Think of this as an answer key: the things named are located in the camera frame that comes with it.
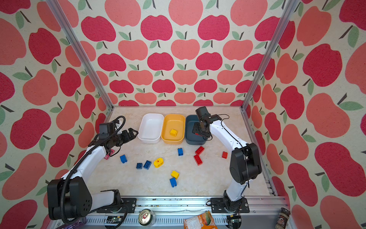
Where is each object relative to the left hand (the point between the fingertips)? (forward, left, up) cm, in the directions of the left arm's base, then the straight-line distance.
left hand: (135, 135), depth 86 cm
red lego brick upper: (-5, -41, -12) cm, 43 cm away
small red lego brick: (-7, -57, -13) cm, 59 cm away
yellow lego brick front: (-20, -25, -13) cm, 34 cm away
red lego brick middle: (-11, -40, -13) cm, 43 cm away
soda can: (-42, -13, -3) cm, 44 cm away
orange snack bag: (-43, -39, -12) cm, 59 cm away
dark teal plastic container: (+2, -36, -9) cm, 37 cm away
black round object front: (-43, -56, -17) cm, 73 cm away
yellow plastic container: (+13, -23, -12) cm, 29 cm away
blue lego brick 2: (-10, +8, -12) cm, 18 cm away
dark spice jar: (-42, -79, -11) cm, 90 cm away
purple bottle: (-44, +23, -12) cm, 51 cm away
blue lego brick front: (-24, -24, -13) cm, 36 cm away
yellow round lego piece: (-13, -14, -12) cm, 23 cm away
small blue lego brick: (-14, -2, -13) cm, 19 cm away
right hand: (+3, -41, -1) cm, 42 cm away
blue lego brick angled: (-13, -7, -14) cm, 21 cm away
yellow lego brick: (+10, -23, -12) cm, 28 cm away
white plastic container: (+18, -5, -16) cm, 24 cm away
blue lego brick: (-5, -28, -12) cm, 31 cm away
